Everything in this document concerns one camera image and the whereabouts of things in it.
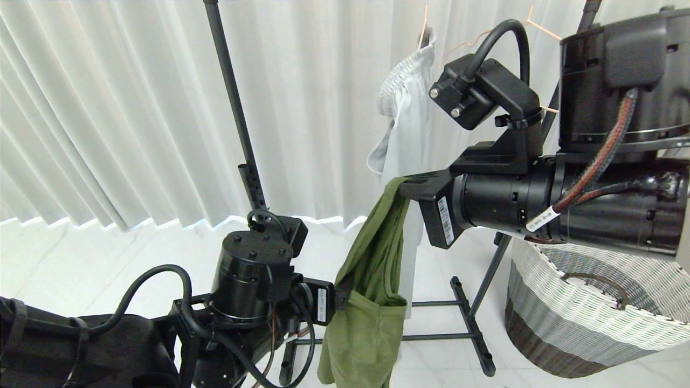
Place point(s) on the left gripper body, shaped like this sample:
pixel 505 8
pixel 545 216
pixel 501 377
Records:
pixel 321 302

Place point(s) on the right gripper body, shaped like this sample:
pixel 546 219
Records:
pixel 501 199

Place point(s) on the green garment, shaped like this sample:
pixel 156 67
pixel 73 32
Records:
pixel 366 334

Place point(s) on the pale grey shorts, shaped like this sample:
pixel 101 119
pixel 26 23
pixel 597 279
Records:
pixel 409 124

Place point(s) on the pink clothes hanger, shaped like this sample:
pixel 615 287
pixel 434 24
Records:
pixel 544 29
pixel 423 29

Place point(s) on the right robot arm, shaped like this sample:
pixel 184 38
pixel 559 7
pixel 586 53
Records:
pixel 620 64

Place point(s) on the white laundry basket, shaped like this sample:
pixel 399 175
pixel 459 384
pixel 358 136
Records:
pixel 566 328

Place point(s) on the black clothes rack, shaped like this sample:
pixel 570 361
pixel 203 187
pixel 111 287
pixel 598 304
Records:
pixel 232 86

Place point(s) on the white curtain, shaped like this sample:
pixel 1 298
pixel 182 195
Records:
pixel 135 108

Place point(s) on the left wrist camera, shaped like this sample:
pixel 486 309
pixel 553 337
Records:
pixel 294 231

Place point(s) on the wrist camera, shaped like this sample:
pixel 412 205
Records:
pixel 496 91
pixel 294 231

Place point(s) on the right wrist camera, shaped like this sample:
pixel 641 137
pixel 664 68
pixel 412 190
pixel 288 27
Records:
pixel 496 91

